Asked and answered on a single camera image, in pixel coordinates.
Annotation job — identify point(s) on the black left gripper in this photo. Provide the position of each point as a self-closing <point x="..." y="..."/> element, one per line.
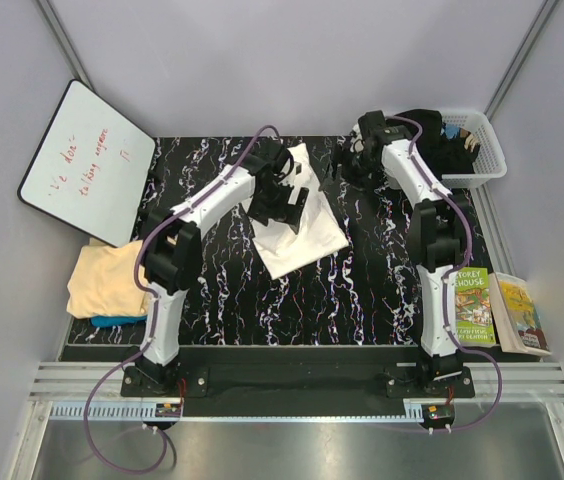
<point x="285" y="211"/>

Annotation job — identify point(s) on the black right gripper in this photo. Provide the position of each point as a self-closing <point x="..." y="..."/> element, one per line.
<point x="341" y="157"/>

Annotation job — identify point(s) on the white flower print t-shirt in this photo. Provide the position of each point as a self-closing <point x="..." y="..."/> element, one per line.
<point x="319" y="235"/>

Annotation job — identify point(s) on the beige t-shirt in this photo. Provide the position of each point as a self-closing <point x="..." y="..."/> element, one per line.
<point x="102" y="282"/>

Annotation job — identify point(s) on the blue t-shirt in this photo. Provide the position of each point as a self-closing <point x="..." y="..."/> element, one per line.
<point x="116" y="321"/>

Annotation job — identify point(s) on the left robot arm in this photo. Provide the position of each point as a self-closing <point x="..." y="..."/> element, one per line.
<point x="171" y="255"/>

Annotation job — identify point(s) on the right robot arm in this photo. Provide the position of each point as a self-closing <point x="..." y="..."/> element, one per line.
<point x="438" y="240"/>

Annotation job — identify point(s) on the black t-shirt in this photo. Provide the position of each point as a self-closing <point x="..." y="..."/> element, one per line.
<point x="442" y="156"/>

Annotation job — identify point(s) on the blue item in basket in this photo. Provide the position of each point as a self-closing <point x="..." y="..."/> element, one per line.
<point x="453" y="131"/>

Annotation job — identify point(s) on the beige item in basket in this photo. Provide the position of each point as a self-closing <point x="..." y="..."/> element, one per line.
<point x="471" y="142"/>

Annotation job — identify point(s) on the white plastic basket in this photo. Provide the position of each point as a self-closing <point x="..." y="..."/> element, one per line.
<point x="487" y="160"/>

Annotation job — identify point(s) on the whiteboard with red writing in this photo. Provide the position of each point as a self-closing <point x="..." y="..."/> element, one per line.
<point x="90" y="169"/>

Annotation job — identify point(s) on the green treehouse book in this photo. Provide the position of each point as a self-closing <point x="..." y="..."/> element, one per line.
<point x="474" y="322"/>

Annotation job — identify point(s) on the yellow paperback book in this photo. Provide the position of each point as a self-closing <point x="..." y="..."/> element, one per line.
<point x="515" y="316"/>

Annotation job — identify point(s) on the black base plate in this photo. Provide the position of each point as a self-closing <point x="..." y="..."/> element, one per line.
<point x="394" y="371"/>

